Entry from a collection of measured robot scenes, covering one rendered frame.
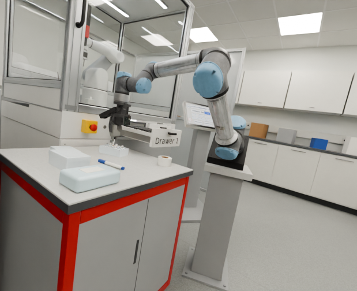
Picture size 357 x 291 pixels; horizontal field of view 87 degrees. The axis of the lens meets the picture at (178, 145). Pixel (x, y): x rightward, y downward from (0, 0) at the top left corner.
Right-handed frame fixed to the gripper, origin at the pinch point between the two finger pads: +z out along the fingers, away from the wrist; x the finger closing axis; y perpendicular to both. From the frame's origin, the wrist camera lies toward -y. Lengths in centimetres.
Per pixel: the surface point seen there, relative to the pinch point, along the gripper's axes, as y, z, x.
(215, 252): 66, 64, 27
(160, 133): 21.8, -6.7, 12.8
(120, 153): 9.6, 5.8, -6.1
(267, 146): 131, 7, 292
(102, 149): -0.4, 5.6, -7.1
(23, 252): 2, 37, -46
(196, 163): 32, 27, 112
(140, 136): 10.0, -2.5, 12.4
